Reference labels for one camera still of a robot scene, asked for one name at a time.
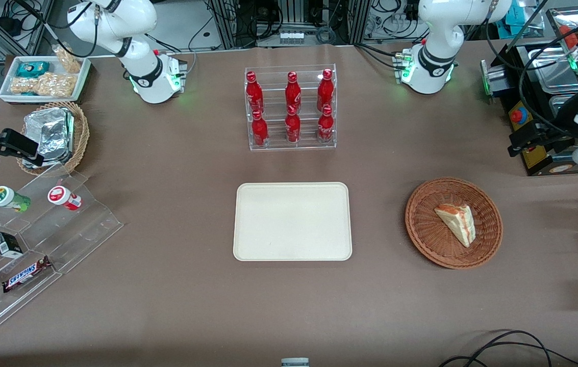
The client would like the small black box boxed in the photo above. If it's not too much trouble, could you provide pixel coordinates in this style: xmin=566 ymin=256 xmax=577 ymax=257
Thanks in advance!
xmin=0 ymin=232 xmax=24 ymax=258

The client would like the black food warmer machine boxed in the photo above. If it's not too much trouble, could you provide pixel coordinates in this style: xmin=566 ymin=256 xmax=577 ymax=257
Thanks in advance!
xmin=480 ymin=8 xmax=578 ymax=176

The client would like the light wicker basket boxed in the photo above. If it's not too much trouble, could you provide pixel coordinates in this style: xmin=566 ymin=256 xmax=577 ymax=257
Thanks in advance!
xmin=17 ymin=101 xmax=90 ymax=176

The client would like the clear acrylic bottle rack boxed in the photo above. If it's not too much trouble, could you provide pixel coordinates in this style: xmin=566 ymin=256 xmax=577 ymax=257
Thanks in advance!
xmin=244 ymin=64 xmax=338 ymax=151

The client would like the silver metal cylinder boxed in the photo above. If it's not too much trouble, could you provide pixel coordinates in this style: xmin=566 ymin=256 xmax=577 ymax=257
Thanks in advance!
xmin=480 ymin=60 xmax=510 ymax=103

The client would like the black floor cable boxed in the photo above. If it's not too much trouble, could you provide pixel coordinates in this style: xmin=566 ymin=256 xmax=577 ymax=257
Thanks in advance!
xmin=439 ymin=330 xmax=578 ymax=367

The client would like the teal snack packet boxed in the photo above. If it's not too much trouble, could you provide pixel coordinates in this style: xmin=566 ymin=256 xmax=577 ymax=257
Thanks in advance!
xmin=16 ymin=61 xmax=51 ymax=78

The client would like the triangular sandwich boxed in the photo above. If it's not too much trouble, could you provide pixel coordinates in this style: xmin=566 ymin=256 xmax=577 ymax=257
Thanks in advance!
xmin=434 ymin=203 xmax=476 ymax=248

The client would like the white rectangular snack tray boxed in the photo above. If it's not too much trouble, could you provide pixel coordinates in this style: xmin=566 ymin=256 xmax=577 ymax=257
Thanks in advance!
xmin=0 ymin=55 xmax=92 ymax=104

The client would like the clear bag of nuts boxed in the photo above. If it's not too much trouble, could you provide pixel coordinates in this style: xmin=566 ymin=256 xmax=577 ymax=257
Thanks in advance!
xmin=9 ymin=76 xmax=39 ymax=95
xmin=36 ymin=72 xmax=77 ymax=98
xmin=53 ymin=44 xmax=83 ymax=74

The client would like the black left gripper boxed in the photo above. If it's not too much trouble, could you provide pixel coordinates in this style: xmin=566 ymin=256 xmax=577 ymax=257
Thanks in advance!
xmin=507 ymin=122 xmax=576 ymax=158

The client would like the brown round wicker basket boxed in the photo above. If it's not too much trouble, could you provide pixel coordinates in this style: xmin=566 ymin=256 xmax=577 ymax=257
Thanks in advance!
xmin=405 ymin=177 xmax=504 ymax=270

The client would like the green capped drink bottle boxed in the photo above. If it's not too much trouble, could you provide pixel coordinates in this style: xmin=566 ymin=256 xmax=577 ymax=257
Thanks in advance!
xmin=0 ymin=186 xmax=32 ymax=213

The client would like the silver metal pan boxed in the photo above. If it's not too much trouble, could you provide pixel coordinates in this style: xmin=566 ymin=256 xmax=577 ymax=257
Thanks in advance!
xmin=527 ymin=47 xmax=578 ymax=95
xmin=549 ymin=94 xmax=578 ymax=120

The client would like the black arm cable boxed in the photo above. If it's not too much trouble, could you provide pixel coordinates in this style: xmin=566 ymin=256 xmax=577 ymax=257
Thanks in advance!
xmin=518 ymin=18 xmax=578 ymax=134

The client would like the beige rectangular tray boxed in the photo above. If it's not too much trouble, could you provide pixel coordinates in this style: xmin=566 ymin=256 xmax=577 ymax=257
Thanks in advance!
xmin=233 ymin=182 xmax=353 ymax=262

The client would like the Snickers chocolate bar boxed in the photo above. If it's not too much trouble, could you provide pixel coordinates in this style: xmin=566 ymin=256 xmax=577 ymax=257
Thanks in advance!
xmin=2 ymin=256 xmax=53 ymax=294

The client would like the foil wrapped package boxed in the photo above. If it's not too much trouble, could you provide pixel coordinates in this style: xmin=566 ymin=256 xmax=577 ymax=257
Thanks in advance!
xmin=23 ymin=107 xmax=74 ymax=153
xmin=21 ymin=148 xmax=73 ymax=168

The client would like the red cola bottle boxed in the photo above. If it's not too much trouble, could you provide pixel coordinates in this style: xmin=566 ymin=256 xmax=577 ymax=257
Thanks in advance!
xmin=252 ymin=110 xmax=269 ymax=147
xmin=317 ymin=69 xmax=334 ymax=109
xmin=285 ymin=71 xmax=302 ymax=110
xmin=245 ymin=71 xmax=265 ymax=114
xmin=285 ymin=106 xmax=301 ymax=144
xmin=317 ymin=104 xmax=335 ymax=144

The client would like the red white drink bottle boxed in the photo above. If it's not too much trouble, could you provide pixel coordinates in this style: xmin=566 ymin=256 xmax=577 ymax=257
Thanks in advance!
xmin=47 ymin=186 xmax=83 ymax=211

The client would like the clear acrylic step display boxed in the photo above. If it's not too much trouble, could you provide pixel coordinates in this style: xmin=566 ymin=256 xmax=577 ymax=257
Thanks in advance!
xmin=0 ymin=163 xmax=124 ymax=345

